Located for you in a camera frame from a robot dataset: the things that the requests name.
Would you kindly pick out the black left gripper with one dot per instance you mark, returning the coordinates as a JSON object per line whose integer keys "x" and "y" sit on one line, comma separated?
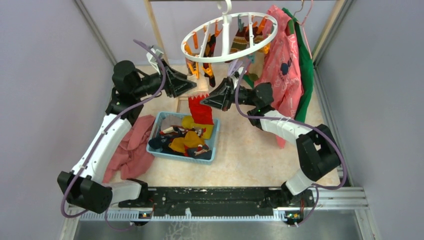
{"x": 175, "y": 83}

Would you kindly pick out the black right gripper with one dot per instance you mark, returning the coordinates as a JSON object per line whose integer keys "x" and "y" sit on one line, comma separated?
{"x": 222, "y": 97}

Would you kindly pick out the red santa sock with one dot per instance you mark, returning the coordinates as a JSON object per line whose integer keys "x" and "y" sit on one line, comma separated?
{"x": 201, "y": 114}

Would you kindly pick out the mustard yellow ribbed sock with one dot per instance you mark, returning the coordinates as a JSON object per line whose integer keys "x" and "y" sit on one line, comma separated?
{"x": 190, "y": 140}

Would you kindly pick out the navy blue patterned sock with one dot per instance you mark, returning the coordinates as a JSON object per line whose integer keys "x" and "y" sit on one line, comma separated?
{"x": 161, "y": 143}

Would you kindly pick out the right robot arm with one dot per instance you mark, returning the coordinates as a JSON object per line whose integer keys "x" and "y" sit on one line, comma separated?
{"x": 317, "y": 152}

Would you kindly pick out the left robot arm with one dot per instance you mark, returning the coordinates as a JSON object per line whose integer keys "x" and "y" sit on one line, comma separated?
{"x": 83, "y": 186}

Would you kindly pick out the white round clip hanger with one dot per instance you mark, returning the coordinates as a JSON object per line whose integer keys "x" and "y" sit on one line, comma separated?
{"x": 194, "y": 44}

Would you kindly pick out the dark red argyle sock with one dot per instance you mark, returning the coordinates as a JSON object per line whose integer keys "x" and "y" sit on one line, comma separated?
{"x": 209, "y": 53}

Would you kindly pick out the yellow sock in basket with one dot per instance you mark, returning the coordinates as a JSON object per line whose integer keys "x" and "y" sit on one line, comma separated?
{"x": 206, "y": 129}

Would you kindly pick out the light blue plastic basket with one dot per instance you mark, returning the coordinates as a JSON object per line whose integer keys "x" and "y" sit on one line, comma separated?
{"x": 212, "y": 143}

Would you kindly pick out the pink patterned hanging garment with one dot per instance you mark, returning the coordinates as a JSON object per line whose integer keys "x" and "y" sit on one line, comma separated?
{"x": 281, "y": 65}

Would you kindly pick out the pink cloth on floor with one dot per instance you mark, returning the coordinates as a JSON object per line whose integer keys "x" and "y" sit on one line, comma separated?
{"x": 131, "y": 158}

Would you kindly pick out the light wooden clothes rack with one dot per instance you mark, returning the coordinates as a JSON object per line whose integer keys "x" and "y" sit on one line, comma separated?
{"x": 154, "y": 26}

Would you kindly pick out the green hanging garment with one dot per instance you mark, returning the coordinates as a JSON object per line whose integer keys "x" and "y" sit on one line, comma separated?
{"x": 306, "y": 69}

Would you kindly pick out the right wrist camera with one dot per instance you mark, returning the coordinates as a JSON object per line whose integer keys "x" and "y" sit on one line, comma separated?
{"x": 234, "y": 72}

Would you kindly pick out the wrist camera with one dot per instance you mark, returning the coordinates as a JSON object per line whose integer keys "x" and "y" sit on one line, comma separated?
{"x": 234, "y": 72}
{"x": 155, "y": 55}

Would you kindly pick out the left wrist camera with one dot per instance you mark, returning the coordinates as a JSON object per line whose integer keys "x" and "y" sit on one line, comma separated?
{"x": 155, "y": 55}

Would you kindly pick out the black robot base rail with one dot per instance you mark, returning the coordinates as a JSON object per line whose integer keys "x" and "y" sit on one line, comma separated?
{"x": 221, "y": 202}

